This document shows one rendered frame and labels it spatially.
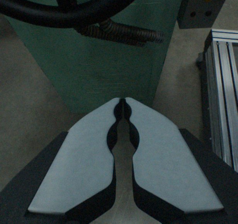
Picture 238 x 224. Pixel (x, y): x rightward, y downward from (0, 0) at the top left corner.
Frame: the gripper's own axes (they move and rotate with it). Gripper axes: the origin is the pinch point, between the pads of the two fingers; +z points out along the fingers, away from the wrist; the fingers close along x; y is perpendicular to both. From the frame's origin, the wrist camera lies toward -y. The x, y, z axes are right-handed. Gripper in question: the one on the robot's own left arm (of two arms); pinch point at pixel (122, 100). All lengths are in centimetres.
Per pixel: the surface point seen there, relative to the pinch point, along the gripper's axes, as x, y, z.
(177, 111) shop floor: 29, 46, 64
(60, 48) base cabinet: -19.0, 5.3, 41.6
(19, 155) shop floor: -53, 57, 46
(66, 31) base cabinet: -15.1, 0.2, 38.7
